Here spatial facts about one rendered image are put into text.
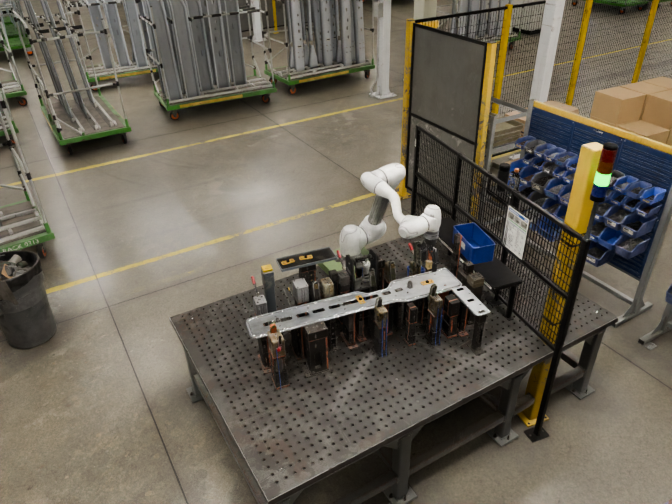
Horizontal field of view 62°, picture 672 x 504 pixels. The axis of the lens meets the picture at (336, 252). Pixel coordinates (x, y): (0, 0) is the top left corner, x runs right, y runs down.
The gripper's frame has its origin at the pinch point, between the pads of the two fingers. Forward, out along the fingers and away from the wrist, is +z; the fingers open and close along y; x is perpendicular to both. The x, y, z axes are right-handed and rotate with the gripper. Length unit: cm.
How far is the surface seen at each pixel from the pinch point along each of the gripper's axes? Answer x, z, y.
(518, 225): 54, -22, 12
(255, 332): -114, 13, 5
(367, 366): -54, 44, 26
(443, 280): 10.5, 13.9, 2.2
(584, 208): 61, -53, 53
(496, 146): 178, 19, -181
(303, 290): -79, 5, -12
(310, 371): -87, 42, 18
